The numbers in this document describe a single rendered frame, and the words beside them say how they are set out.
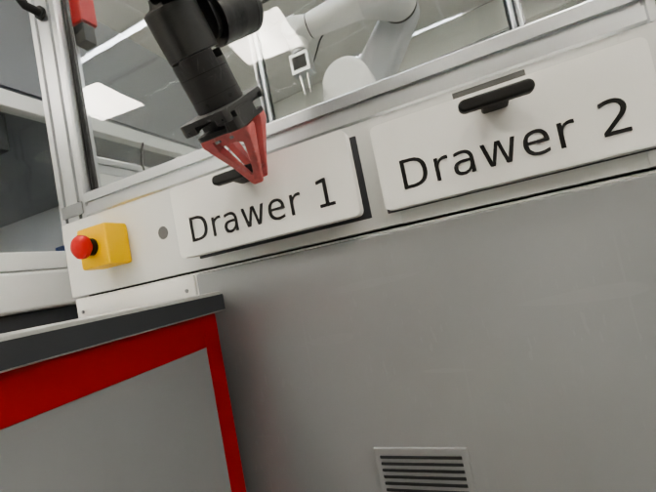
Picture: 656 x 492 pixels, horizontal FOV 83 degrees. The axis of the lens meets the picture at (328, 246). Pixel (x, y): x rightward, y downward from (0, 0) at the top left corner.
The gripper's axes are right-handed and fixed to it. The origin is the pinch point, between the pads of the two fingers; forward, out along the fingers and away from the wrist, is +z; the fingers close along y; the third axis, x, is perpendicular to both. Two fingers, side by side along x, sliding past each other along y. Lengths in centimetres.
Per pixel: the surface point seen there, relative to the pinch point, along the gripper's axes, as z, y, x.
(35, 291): 15, 13, 83
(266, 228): 7.0, -1.9, 1.9
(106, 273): 9.4, 1.7, 39.4
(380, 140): 2.2, 4.8, -15.2
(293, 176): 2.2, 1.5, -3.7
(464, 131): 3.9, 3.6, -25.0
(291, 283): 16.1, -2.9, 2.0
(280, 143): -0.5, 8.6, -0.7
